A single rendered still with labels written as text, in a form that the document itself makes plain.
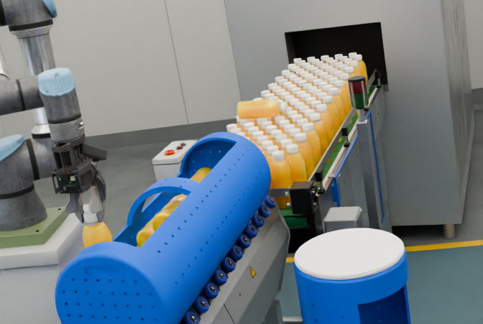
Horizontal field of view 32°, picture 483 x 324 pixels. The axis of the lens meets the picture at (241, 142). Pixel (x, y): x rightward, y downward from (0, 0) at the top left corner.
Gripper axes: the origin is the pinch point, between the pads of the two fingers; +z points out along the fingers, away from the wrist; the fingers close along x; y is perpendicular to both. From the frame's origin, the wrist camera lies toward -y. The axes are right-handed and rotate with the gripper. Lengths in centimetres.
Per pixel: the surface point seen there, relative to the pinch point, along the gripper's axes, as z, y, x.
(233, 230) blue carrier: 20.9, -36.4, 19.8
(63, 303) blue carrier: 16.9, 10.9, -5.7
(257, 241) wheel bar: 36, -61, 17
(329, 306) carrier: 32, -16, 49
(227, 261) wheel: 31, -37, 16
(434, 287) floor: 128, -203, 50
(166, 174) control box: 24, -93, -24
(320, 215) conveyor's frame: 42, -95, 29
